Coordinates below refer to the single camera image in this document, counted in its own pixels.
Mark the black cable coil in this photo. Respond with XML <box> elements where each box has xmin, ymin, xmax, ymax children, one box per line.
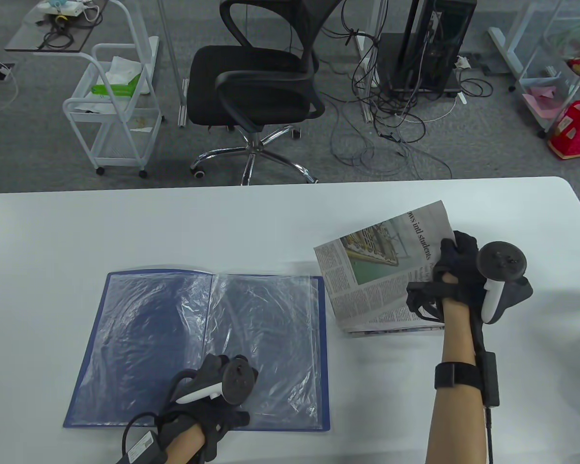
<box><xmin>38</xmin><ymin>14</ymin><xmax>81</xmax><ymax>50</ymax></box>

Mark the red gift bag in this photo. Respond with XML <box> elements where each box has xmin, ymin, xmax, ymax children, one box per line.
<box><xmin>548</xmin><ymin>98</ymin><xmax>580</xmax><ymax>160</ymax></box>

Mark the newspaper with green photo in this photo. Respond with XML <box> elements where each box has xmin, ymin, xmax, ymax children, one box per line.
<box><xmin>314</xmin><ymin>201</ymin><xmax>457</xmax><ymax>334</ymax></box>

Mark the white wheeled rack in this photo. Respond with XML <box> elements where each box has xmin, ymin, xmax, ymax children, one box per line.
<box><xmin>509</xmin><ymin>0</ymin><xmax>580</xmax><ymax>140</ymax></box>

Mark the clear bag with blue edge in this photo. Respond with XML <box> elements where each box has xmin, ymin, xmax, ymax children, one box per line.
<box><xmin>63</xmin><ymin>270</ymin><xmax>331</xmax><ymax>432</ymax></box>

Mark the grey side table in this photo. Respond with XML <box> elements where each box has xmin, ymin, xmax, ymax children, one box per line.
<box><xmin>5</xmin><ymin>0</ymin><xmax>112</xmax><ymax>53</ymax></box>

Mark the person's left hand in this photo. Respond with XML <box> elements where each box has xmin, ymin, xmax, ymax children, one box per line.
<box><xmin>157</xmin><ymin>354</ymin><xmax>260</xmax><ymax>463</ymax></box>

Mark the dark wrist sensor pack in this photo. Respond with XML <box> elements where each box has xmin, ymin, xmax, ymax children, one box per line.
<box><xmin>116</xmin><ymin>430</ymin><xmax>168</xmax><ymax>464</ymax></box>
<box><xmin>478</xmin><ymin>352</ymin><xmax>501</xmax><ymax>408</ymax></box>

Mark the white desk foot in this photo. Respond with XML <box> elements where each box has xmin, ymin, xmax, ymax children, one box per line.
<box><xmin>488</xmin><ymin>26</ymin><xmax>528</xmax><ymax>76</ymax></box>

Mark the black and white tracking controller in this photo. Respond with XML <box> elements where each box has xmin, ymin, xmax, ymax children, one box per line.
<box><xmin>167</xmin><ymin>360</ymin><xmax>258</xmax><ymax>406</ymax></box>
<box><xmin>477</xmin><ymin>241</ymin><xmax>534</xmax><ymax>325</ymax></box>

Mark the person's right hand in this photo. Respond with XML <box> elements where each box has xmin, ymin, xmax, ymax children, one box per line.
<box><xmin>406</xmin><ymin>231</ymin><xmax>485</xmax><ymax>322</ymax></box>

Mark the black computer tower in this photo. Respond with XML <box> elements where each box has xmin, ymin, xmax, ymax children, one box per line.
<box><xmin>391</xmin><ymin>0</ymin><xmax>478</xmax><ymax>93</ymax></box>

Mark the white device with cables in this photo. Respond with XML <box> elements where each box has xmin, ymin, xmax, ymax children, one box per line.
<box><xmin>33</xmin><ymin>0</ymin><xmax>102</xmax><ymax>24</ymax></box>

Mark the person's left forearm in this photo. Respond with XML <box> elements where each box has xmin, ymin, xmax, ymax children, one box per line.
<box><xmin>162</xmin><ymin>425</ymin><xmax>208</xmax><ymax>464</ymax></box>

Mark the white tissue pack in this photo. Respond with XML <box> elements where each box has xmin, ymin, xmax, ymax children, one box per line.
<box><xmin>105</xmin><ymin>56</ymin><xmax>151</xmax><ymax>95</ymax></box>

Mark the white wire rolling cart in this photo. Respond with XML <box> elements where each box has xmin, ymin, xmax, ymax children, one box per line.
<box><xmin>62</xmin><ymin>43</ymin><xmax>164</xmax><ymax>178</ymax></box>

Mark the black wrist strap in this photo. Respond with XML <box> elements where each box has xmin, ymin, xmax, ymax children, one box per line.
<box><xmin>434</xmin><ymin>362</ymin><xmax>479</xmax><ymax>390</ymax></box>

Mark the pink paper sheet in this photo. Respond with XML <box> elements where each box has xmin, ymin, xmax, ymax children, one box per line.
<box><xmin>522</xmin><ymin>86</ymin><xmax>569</xmax><ymax>124</ymax></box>

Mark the green packet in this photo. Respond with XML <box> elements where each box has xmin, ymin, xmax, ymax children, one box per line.
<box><xmin>91</xmin><ymin>75</ymin><xmax>142</xmax><ymax>98</ymax></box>

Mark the black office chair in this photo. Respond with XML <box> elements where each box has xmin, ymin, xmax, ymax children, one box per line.
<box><xmin>188</xmin><ymin>0</ymin><xmax>327</xmax><ymax>187</ymax></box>

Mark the aluminium profile rail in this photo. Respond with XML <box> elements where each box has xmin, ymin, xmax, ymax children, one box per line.
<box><xmin>156</xmin><ymin>0</ymin><xmax>190</xmax><ymax>129</ymax></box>

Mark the tangle of black cables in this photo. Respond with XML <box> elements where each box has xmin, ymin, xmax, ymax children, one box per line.
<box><xmin>321</xmin><ymin>0</ymin><xmax>494</xmax><ymax>180</ymax></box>

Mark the person's right forearm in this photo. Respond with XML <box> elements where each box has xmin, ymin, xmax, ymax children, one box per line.
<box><xmin>425</xmin><ymin>295</ymin><xmax>489</xmax><ymax>464</ymax></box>

